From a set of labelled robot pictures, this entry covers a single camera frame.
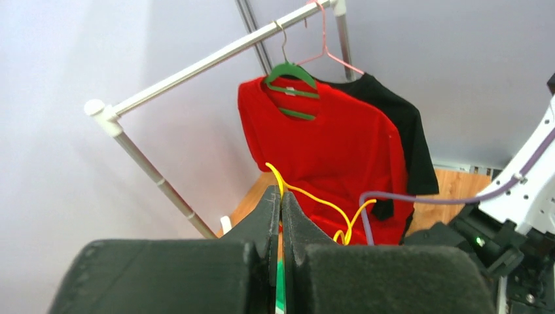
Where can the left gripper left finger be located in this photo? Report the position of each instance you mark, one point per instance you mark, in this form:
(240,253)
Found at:
(233,274)

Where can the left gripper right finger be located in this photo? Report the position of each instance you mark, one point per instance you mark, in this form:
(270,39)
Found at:
(322,276)

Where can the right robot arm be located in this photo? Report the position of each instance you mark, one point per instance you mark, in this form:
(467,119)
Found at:
(508,228)

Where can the green plastic bin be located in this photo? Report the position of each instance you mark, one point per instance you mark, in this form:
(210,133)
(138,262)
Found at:
(280,288)

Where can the red shirt on hanger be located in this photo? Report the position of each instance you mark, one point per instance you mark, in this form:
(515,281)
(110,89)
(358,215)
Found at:
(279,130)

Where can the black shirt on hanger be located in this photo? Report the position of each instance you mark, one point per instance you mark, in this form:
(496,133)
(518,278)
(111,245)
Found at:
(403,130)

